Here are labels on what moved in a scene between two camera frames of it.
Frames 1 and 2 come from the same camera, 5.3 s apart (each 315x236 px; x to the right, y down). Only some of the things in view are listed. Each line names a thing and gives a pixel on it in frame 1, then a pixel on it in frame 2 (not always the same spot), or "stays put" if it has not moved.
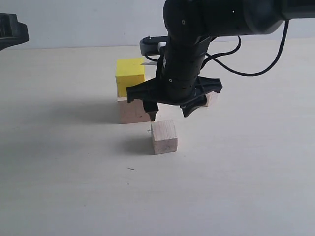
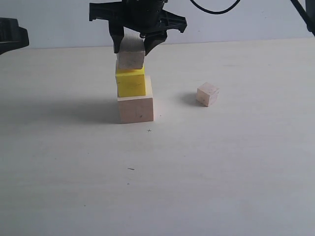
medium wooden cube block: (164, 136) to (132, 52)
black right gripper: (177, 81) to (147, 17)
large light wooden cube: (133, 112) stays put
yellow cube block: (129, 72) stays put
